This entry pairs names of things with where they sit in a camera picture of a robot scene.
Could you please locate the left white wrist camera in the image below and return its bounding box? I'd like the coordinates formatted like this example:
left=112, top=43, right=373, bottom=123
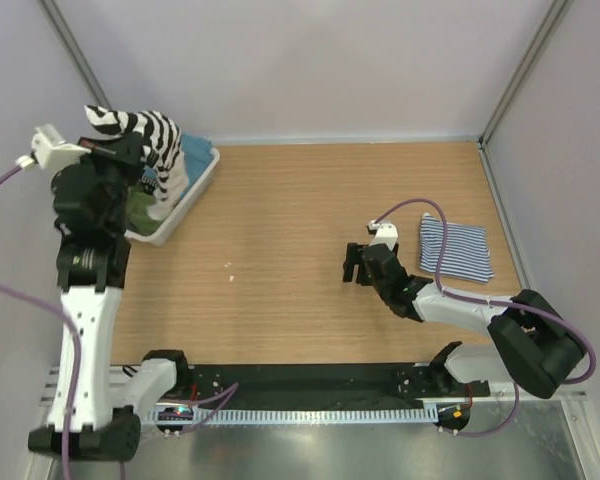
left=15, top=124, right=91, bottom=174

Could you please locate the white plastic laundry basket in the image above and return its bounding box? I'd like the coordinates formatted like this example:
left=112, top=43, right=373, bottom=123
left=126, top=147, right=220, bottom=246

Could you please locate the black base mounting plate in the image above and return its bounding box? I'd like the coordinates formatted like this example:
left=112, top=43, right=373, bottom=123
left=190, top=363, right=490, bottom=411

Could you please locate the black white striped garment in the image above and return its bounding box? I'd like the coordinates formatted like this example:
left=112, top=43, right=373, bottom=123
left=84, top=105, right=190, bottom=221

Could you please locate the blue white striped tank top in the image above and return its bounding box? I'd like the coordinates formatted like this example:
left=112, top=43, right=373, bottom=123
left=419, top=213, right=494, bottom=284

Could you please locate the teal folded cloth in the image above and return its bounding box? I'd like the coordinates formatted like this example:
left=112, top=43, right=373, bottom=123
left=140, top=133, right=214, bottom=197

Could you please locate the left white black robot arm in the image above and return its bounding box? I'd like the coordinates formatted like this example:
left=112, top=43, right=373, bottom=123
left=28, top=125, right=192, bottom=463

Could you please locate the olive green garment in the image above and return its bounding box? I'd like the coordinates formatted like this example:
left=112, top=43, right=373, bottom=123
left=126, top=186, right=163, bottom=236

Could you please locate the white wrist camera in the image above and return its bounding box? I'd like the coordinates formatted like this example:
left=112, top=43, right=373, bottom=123
left=367, top=221, right=399, bottom=250
left=15, top=124, right=91, bottom=174

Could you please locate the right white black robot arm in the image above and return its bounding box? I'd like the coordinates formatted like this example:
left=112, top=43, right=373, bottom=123
left=342, top=243, right=587, bottom=399

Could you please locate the white slotted cable duct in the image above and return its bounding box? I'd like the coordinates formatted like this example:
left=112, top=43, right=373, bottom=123
left=142, top=404, right=438, bottom=427

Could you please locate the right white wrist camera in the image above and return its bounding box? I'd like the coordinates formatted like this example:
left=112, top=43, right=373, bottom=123
left=367, top=221, right=399, bottom=250

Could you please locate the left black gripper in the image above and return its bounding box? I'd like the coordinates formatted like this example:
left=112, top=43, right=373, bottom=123
left=72, top=131, right=147, bottom=233

